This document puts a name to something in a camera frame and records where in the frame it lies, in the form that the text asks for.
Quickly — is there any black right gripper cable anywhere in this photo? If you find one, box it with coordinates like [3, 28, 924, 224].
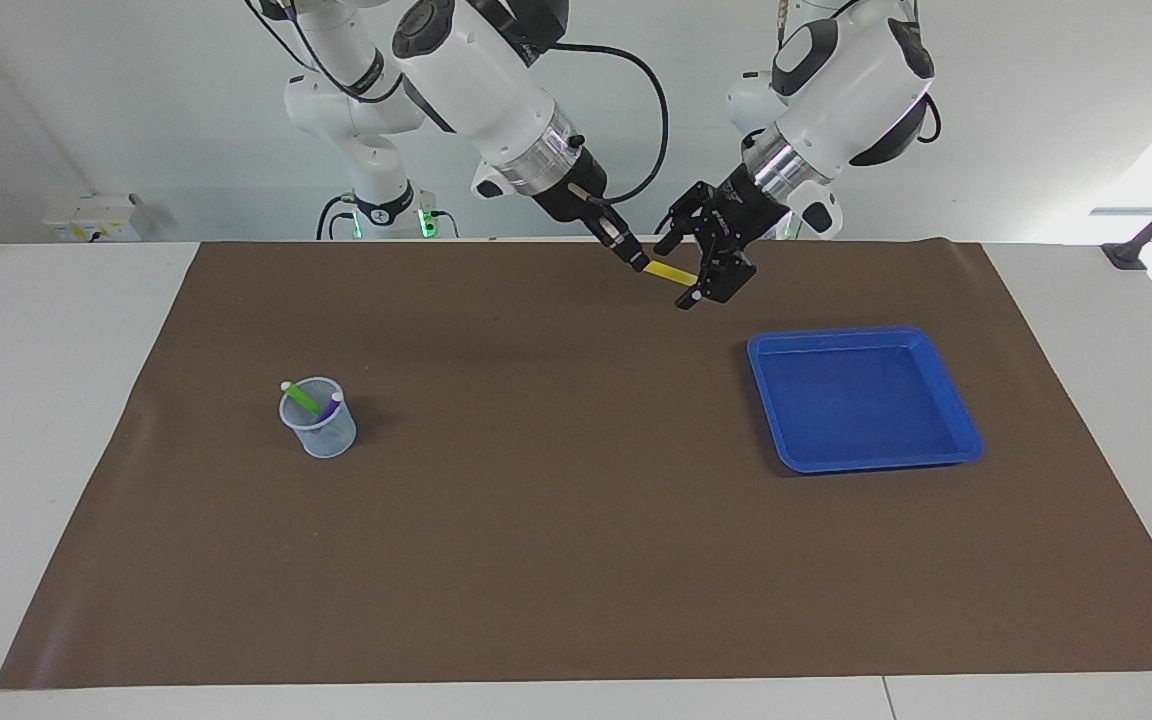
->
[541, 42, 671, 207]

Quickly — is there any yellow pen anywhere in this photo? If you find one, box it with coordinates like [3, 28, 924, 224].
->
[643, 260, 702, 289]

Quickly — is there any white wall socket box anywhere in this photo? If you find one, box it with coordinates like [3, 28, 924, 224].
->
[43, 193, 142, 243]

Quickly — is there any blue plastic tray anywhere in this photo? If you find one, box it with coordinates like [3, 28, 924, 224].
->
[746, 326, 985, 475]

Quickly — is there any brown table mat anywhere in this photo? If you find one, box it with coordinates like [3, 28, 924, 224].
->
[0, 240, 1152, 691]

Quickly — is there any black right arm base cable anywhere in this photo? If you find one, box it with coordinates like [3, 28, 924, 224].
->
[316, 194, 357, 241]

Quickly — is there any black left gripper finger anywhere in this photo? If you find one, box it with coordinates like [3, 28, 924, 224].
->
[676, 245, 759, 311]
[654, 183, 717, 256]

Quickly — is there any translucent plastic cup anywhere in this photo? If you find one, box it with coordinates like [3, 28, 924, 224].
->
[279, 376, 358, 460]

